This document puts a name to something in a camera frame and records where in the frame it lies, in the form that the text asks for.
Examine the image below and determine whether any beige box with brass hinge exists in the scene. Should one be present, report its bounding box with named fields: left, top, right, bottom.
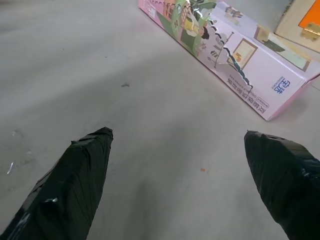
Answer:
left=273, top=0, right=320, bottom=54

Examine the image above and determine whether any pink illustrated carton box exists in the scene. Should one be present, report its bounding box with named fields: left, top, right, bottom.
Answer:
left=137, top=0, right=320, bottom=122

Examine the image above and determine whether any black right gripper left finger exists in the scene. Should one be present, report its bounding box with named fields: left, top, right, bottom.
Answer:
left=0, top=126, right=114, bottom=240

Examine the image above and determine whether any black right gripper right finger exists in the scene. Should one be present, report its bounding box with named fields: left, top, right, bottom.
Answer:
left=243, top=129, right=320, bottom=240

